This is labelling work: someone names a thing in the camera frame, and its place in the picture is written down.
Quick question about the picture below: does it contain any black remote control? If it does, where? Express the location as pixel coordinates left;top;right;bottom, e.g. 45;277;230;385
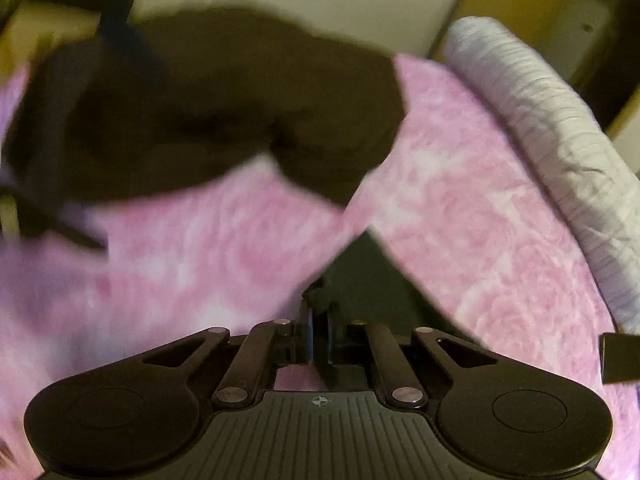
599;333;640;385

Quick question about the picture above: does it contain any black garment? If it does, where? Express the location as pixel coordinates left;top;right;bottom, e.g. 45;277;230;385
1;6;406;250

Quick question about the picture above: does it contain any light grey striped pillow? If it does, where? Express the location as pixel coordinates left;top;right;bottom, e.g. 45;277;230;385
444;16;639;335

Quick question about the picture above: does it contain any pink floral bed blanket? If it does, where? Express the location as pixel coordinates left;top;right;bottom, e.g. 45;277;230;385
1;55;639;479

